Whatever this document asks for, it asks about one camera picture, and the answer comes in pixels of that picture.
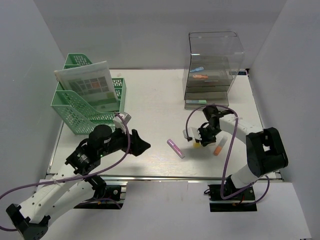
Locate clear acrylic drawer unit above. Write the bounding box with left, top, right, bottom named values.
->
left=183, top=30, right=245, bottom=110

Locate document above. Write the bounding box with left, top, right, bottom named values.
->
left=54, top=61, right=119, bottom=111

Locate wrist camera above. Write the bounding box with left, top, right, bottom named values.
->
left=182, top=127, right=202, bottom=143
left=113, top=112, right=132, bottom=134

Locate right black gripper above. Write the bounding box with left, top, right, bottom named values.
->
left=194, top=124, right=221, bottom=145

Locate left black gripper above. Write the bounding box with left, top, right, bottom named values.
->
left=99, top=123, right=151, bottom=157

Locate orange highlighter white cap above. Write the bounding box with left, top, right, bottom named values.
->
left=213, top=136, right=228, bottom=156

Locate yellow highlighter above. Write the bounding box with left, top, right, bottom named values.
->
left=193, top=142, right=201, bottom=148

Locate green file organizer rack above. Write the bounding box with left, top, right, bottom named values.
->
left=51, top=53, right=127, bottom=135

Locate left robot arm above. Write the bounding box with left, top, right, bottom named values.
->
left=6, top=124, right=151, bottom=240

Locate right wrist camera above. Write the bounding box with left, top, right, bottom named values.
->
left=182, top=127, right=202, bottom=143

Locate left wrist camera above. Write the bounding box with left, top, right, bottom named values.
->
left=113, top=112, right=132, bottom=134

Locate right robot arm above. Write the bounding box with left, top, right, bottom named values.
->
left=198, top=106, right=289, bottom=200

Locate blue highlighter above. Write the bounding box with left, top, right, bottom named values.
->
left=190, top=66, right=204, bottom=73

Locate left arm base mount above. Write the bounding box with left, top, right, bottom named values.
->
left=74, top=183, right=127, bottom=210

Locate green highlighter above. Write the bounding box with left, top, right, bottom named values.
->
left=185, top=99, right=207, bottom=105

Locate purple highlighter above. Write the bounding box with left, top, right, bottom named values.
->
left=166, top=139, right=185, bottom=159

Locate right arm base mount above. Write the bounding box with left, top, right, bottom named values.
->
left=203, top=184, right=257, bottom=213

